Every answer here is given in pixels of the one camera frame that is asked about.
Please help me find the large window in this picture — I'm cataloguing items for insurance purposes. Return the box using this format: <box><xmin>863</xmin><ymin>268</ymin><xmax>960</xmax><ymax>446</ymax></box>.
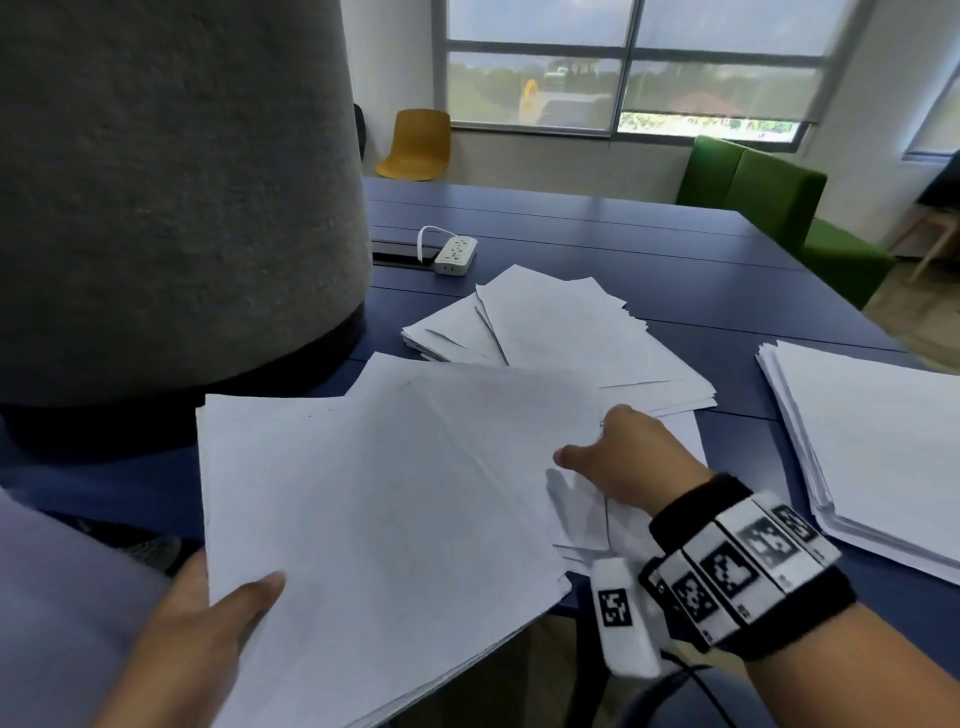
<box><xmin>445</xmin><ymin>0</ymin><xmax>877</xmax><ymax>141</ymax></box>

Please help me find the wide pile of white paper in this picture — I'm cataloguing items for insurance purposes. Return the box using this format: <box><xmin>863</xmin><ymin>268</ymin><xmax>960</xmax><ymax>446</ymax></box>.
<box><xmin>475</xmin><ymin>264</ymin><xmax>719</xmax><ymax>418</ymax></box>

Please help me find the person's left hand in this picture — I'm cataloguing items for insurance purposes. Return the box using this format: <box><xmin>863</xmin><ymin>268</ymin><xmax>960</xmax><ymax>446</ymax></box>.
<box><xmin>96</xmin><ymin>549</ymin><xmax>288</xmax><ymax>728</ymax></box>

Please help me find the small pile of white paper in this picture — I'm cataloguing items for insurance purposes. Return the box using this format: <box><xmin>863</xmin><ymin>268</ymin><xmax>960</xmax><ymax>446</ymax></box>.
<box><xmin>400</xmin><ymin>294</ymin><xmax>513</xmax><ymax>369</ymax></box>

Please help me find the green sofa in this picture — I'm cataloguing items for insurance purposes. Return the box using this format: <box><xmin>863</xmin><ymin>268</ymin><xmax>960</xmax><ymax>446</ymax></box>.
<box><xmin>676</xmin><ymin>135</ymin><xmax>895</xmax><ymax>309</ymax></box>

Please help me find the white power strip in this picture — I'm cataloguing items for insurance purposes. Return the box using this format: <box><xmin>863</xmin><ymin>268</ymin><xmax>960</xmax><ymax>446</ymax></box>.
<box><xmin>416</xmin><ymin>224</ymin><xmax>479</xmax><ymax>276</ymax></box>

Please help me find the black table socket box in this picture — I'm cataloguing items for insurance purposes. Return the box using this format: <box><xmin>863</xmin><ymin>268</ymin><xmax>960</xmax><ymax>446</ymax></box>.
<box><xmin>372</xmin><ymin>240</ymin><xmax>441</xmax><ymax>266</ymax></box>

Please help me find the person's right forearm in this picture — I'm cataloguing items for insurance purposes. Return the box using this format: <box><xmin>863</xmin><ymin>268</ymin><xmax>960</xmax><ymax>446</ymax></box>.
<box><xmin>738</xmin><ymin>596</ymin><xmax>960</xmax><ymax>728</ymax></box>

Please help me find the thick stack of white paper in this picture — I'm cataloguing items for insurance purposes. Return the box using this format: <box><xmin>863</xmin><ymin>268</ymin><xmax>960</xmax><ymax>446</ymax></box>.
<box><xmin>755</xmin><ymin>340</ymin><xmax>960</xmax><ymax>587</ymax></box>

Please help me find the fanned stack of white paper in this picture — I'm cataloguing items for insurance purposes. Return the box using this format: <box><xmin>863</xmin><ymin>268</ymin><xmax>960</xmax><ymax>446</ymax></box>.
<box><xmin>196</xmin><ymin>351</ymin><xmax>624</xmax><ymax>728</ymax></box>

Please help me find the person's grey shoe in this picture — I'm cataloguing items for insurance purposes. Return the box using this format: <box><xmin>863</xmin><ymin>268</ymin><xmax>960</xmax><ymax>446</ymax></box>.
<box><xmin>114</xmin><ymin>533</ymin><xmax>184</xmax><ymax>579</ymax></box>

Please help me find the black wristband with marker tiles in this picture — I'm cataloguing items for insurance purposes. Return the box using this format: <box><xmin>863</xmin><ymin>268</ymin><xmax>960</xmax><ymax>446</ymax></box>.
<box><xmin>637</xmin><ymin>473</ymin><xmax>858</xmax><ymax>662</ymax></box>

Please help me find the person's right hand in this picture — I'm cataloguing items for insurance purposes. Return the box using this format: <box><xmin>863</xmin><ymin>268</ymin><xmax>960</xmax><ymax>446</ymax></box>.
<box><xmin>553</xmin><ymin>404</ymin><xmax>715</xmax><ymax>520</ymax></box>

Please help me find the narrow side window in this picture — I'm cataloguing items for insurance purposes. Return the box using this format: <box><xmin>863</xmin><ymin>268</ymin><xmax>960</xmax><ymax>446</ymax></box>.
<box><xmin>903</xmin><ymin>0</ymin><xmax>960</xmax><ymax>160</ymax></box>

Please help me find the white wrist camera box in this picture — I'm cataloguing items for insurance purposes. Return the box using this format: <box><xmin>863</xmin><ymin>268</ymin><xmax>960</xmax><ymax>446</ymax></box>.
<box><xmin>590</xmin><ymin>558</ymin><xmax>667</xmax><ymax>681</ymax></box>

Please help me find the yellow chair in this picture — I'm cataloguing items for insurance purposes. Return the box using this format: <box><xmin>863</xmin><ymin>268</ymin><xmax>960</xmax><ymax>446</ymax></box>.
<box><xmin>375</xmin><ymin>108</ymin><xmax>453</xmax><ymax>183</ymax></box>

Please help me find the wooden stool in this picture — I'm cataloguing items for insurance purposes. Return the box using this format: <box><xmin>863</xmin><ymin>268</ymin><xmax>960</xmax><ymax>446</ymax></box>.
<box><xmin>888</xmin><ymin>150</ymin><xmax>960</xmax><ymax>287</ymax></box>

